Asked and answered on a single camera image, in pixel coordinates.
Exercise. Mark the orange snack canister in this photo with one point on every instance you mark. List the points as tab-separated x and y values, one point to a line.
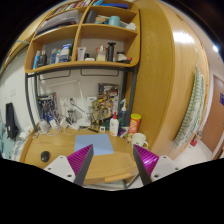
134	123

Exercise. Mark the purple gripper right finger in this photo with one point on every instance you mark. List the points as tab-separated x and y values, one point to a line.
146	162

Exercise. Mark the black computer mouse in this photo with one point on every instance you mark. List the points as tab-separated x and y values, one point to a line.
45	155

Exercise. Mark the wooden wardrobe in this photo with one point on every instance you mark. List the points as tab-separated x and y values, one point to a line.
171	52

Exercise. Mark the skeleton figurine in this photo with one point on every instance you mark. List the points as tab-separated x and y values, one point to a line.
96	115

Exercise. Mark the green checkered hanging towel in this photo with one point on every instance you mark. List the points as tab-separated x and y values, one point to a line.
194	111

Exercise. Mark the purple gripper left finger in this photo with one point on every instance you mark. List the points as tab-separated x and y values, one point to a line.
79	162

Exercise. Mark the blue mouse pad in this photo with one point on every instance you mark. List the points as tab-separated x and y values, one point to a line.
101	143

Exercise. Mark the white mug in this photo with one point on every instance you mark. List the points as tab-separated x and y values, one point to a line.
140	140

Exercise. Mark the teal cup on shelf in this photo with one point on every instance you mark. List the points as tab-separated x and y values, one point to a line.
114	21

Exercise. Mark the robot model kit box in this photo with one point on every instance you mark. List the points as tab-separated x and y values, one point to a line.
48	106

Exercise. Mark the wooden wall shelf unit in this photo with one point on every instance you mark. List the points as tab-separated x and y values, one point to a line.
85	24

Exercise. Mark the black pump bottle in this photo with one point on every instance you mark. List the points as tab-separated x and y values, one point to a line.
111	46

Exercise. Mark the white tube on shelf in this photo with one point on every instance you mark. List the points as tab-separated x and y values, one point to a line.
81	53

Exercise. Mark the brown door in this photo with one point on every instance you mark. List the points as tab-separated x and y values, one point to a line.
214	125

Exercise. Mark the blue spray bottle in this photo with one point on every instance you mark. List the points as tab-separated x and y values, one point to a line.
123	113

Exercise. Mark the white glue bottle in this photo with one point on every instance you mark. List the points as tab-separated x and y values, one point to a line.
114	125

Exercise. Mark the colourful poster box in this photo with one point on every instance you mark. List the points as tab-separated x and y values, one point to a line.
108	96

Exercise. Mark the black bag on wall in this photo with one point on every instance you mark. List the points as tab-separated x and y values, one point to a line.
12	129

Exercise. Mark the wooden desk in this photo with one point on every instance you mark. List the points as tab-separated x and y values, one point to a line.
120	165

